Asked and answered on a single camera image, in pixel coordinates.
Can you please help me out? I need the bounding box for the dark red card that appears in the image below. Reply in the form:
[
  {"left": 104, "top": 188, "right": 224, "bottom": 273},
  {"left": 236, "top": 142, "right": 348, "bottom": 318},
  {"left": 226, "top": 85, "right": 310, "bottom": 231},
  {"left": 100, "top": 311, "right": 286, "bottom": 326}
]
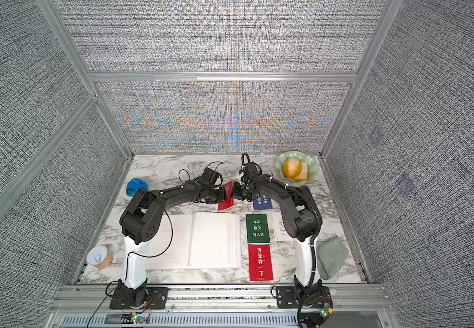
[{"left": 218, "top": 182, "right": 234, "bottom": 211}]

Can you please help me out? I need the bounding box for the white photo album book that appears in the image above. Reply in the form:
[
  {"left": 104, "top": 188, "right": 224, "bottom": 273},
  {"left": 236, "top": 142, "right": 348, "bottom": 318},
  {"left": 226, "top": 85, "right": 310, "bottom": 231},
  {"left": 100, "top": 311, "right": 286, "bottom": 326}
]
[{"left": 140, "top": 212, "right": 241, "bottom": 270}]

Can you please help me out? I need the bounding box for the large red card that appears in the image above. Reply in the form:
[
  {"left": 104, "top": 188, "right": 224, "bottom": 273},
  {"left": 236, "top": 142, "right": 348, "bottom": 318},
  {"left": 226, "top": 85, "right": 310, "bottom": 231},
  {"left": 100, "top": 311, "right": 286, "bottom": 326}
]
[{"left": 249, "top": 245, "right": 274, "bottom": 282}]

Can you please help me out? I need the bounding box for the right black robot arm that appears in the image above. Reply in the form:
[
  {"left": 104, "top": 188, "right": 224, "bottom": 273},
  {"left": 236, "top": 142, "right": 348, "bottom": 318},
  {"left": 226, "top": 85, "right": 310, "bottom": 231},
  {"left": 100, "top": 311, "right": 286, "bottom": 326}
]
[{"left": 231, "top": 174, "right": 322, "bottom": 302}]

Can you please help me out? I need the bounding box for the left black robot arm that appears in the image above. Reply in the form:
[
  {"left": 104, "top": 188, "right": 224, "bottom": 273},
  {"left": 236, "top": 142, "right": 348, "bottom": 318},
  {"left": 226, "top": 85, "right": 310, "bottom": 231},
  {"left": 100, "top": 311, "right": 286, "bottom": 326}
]
[{"left": 119, "top": 180, "right": 227, "bottom": 290}]

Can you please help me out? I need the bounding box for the blue card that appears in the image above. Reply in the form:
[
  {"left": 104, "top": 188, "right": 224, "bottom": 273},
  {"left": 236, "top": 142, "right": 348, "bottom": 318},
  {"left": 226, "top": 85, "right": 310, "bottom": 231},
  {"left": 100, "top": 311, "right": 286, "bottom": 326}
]
[{"left": 253, "top": 196, "right": 273, "bottom": 210}]

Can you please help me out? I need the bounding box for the green card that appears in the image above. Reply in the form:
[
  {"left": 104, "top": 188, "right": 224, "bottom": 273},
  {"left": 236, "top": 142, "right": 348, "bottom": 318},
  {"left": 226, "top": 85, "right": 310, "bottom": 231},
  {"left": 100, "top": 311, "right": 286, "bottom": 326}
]
[{"left": 245, "top": 214, "right": 270, "bottom": 245}]

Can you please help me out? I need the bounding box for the bread piece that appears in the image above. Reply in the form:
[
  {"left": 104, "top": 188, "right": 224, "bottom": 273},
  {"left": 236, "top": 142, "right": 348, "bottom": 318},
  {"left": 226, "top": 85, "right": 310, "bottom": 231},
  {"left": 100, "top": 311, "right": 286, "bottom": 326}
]
[{"left": 283, "top": 157, "right": 309, "bottom": 182}]

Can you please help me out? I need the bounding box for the white card grey print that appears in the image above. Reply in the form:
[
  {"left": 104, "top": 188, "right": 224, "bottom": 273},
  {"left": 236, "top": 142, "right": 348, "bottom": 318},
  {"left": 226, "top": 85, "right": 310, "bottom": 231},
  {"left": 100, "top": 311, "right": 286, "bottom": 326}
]
[{"left": 272, "top": 213, "right": 293, "bottom": 242}]

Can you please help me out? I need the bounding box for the green glass plate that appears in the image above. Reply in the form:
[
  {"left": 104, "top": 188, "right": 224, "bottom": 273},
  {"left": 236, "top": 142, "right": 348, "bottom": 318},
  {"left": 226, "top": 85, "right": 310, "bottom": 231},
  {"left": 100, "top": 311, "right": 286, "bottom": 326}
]
[{"left": 275, "top": 151, "right": 319, "bottom": 185}]

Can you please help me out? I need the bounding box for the blue lidded cup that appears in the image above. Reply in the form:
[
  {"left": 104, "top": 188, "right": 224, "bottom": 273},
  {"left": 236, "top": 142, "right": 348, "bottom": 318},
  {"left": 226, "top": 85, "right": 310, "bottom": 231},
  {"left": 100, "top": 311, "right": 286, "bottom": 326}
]
[{"left": 126, "top": 178, "right": 148, "bottom": 197}]

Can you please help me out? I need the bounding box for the green folded cloth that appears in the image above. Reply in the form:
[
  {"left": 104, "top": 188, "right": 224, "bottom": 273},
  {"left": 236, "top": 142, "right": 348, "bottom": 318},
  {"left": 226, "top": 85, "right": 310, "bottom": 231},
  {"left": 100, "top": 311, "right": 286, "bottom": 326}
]
[{"left": 317, "top": 236, "right": 349, "bottom": 280}]

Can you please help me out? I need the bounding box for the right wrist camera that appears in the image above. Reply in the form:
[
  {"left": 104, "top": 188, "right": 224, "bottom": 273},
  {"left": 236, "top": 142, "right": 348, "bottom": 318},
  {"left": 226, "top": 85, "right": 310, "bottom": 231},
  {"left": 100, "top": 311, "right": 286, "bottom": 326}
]
[{"left": 239, "top": 161, "right": 263, "bottom": 183}]

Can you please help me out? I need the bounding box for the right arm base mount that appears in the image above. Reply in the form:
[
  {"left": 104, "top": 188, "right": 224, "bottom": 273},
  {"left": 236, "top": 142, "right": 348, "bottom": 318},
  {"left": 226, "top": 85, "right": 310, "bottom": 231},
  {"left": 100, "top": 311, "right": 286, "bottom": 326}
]
[{"left": 275, "top": 283, "right": 334, "bottom": 317}]

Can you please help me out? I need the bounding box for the aluminium front rail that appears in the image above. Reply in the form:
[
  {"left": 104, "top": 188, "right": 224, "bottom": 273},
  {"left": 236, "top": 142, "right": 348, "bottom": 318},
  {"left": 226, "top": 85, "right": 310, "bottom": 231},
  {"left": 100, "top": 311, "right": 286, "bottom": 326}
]
[{"left": 44, "top": 283, "right": 399, "bottom": 327}]

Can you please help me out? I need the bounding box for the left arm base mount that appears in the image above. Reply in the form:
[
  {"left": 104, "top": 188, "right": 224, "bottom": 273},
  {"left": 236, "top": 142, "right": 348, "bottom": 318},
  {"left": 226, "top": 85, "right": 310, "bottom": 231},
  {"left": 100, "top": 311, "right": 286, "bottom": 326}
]
[{"left": 109, "top": 280, "right": 169, "bottom": 311}]

